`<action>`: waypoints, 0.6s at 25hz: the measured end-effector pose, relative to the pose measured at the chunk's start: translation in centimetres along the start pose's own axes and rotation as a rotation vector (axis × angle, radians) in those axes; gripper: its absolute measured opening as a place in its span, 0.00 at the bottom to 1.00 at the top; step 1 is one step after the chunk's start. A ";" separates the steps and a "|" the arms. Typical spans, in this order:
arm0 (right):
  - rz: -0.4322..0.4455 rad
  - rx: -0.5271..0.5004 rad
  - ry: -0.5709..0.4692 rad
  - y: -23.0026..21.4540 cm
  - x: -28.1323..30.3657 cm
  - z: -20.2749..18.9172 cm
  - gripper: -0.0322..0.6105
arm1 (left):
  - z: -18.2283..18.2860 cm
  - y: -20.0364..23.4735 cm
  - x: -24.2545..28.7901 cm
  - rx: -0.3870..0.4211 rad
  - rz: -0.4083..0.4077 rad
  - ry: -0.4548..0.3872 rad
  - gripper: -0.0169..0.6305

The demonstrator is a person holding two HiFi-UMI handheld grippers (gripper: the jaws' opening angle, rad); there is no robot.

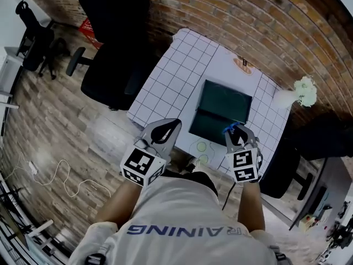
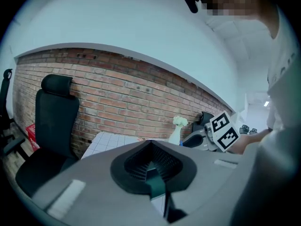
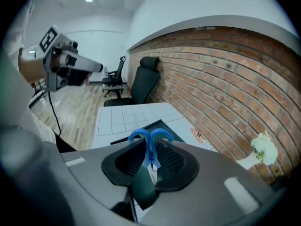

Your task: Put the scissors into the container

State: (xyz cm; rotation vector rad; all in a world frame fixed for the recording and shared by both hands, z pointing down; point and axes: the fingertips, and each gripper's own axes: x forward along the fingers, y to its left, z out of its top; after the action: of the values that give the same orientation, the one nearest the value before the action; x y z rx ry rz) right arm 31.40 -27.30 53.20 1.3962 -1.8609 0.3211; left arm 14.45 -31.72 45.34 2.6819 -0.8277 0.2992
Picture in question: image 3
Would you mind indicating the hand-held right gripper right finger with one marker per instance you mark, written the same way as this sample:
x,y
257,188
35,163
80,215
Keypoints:
x,y
211,185

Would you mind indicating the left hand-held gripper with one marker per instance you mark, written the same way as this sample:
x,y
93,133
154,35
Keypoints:
x,y
50,43

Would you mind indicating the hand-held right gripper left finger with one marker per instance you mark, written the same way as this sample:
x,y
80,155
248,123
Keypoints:
x,y
89,171

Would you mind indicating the person's left forearm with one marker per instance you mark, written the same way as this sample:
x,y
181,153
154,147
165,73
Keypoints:
x,y
31,68

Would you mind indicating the black office chair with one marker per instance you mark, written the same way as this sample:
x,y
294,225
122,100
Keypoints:
x,y
115,76
143,81

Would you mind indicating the white vase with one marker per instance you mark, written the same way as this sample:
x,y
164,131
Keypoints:
x,y
247,161

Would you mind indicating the orange flat packet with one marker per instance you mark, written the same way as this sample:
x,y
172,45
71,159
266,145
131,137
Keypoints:
x,y
198,135

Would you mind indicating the table with white grid cloth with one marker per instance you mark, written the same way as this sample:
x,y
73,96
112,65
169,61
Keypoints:
x,y
117,119

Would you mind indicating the white flowers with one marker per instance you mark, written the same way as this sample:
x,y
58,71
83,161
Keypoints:
x,y
265,147

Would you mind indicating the person's white shirt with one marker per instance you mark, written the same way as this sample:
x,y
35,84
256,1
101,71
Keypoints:
x,y
40,126

